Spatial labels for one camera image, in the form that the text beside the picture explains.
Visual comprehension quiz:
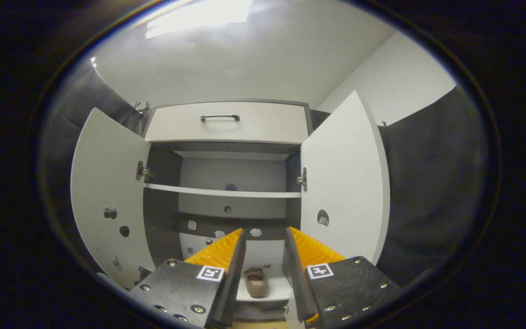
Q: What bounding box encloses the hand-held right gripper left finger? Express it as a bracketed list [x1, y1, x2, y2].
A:
[126, 228, 247, 329]

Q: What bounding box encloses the brown fuzzy shoe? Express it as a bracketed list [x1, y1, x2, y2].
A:
[244, 268, 269, 298]

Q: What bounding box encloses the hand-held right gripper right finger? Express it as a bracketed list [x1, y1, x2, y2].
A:
[283, 227, 403, 327]

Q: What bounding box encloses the white cabinet drawer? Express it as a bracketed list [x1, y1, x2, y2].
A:
[144, 101, 313, 144]

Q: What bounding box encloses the white shoe cabinet door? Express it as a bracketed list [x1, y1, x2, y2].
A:
[285, 90, 390, 329]
[70, 107, 156, 291]

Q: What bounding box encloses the white shoe cabinet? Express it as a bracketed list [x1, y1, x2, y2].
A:
[70, 90, 390, 329]

